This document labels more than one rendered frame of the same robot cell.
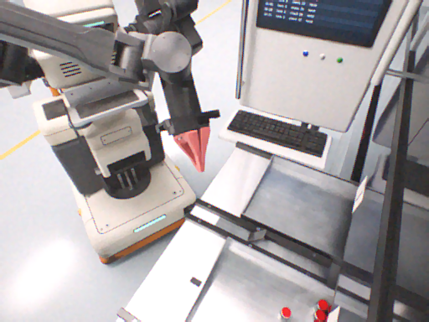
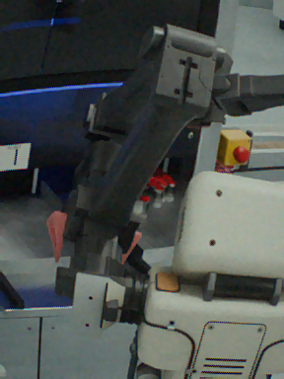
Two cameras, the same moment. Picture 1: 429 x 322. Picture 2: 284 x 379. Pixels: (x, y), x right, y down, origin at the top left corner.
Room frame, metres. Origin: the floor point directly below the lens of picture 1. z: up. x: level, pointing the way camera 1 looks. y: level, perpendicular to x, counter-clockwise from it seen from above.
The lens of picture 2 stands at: (2.30, 1.03, 2.07)
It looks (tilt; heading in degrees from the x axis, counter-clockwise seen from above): 25 degrees down; 209
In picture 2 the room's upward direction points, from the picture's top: 10 degrees clockwise
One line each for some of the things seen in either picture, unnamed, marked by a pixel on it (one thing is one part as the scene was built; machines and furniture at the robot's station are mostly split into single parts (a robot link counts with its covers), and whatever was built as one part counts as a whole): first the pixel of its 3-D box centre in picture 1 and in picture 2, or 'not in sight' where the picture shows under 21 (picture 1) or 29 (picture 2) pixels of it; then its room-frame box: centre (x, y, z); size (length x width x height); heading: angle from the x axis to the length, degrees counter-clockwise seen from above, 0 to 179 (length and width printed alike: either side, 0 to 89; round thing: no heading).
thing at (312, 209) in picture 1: (311, 206); (21, 225); (0.44, -0.29, 0.90); 0.34 x 0.26 x 0.04; 62
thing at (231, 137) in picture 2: not in sight; (231, 146); (-0.14, -0.11, 1.00); 0.08 x 0.07 x 0.07; 62
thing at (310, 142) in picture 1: (276, 130); not in sight; (0.86, -0.26, 0.82); 0.40 x 0.14 x 0.02; 65
